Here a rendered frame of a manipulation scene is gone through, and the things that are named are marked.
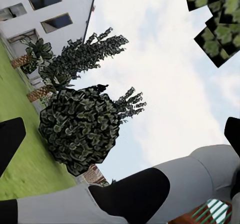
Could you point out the tree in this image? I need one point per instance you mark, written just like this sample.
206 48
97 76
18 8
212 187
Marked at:
81 57
100 87
220 39
126 105

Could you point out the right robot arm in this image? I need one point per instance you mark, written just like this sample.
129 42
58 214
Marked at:
156 195

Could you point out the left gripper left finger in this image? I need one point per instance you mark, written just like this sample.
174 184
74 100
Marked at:
12 133

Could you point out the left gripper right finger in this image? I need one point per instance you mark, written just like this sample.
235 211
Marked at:
232 133

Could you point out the garden chair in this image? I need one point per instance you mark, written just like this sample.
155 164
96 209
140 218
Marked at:
90 175

